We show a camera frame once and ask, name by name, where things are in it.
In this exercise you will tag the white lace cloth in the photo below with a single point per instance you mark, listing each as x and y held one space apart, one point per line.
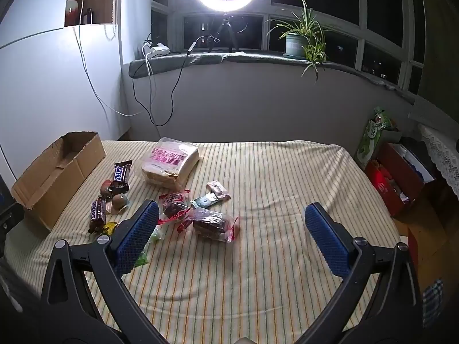
443 157

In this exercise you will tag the black tripod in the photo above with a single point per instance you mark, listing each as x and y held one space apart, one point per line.
225 25

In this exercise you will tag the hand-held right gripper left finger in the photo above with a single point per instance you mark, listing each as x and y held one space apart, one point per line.
138 238

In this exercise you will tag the white power strip with chargers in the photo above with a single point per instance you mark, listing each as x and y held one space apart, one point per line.
157 49

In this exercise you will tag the cardboard box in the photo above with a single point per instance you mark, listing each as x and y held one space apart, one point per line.
53 193

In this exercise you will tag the potted spider plant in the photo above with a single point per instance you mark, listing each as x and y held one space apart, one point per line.
296 44

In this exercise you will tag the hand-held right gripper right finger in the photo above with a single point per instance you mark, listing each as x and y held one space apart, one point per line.
326 240

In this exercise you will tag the green snack bag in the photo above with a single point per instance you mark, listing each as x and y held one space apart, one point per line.
371 139

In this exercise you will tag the plaid cloth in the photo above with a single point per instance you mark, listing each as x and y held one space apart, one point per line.
434 297

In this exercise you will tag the red storage box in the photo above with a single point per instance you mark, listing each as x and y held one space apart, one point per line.
385 186

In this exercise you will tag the brown cardboard carton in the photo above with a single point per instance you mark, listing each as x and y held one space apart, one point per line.
426 243

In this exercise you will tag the teal clear snack packet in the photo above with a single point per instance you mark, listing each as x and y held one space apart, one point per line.
206 200

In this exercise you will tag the brown chocolate bar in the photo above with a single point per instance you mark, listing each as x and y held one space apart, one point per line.
97 213
121 173

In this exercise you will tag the brown jelly cup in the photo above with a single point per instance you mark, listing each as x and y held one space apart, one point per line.
105 187
119 201

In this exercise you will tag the yellow candy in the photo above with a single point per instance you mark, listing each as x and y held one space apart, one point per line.
109 227

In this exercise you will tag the white wardrobe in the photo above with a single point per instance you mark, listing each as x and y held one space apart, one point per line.
53 89

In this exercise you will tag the red-trimmed bagged brown cake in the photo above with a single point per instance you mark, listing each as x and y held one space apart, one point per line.
211 224
174 208

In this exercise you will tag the white window frame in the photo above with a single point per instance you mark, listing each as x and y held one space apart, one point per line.
361 14

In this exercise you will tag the green candy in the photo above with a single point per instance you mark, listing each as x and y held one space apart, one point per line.
142 259

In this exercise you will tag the grey windowsill mat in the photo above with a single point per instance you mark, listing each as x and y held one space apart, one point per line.
251 59

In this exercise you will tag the bagged sliced bread loaf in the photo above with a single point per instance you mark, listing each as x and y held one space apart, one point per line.
168 161

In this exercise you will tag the small printed snack packet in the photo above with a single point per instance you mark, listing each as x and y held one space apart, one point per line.
218 189

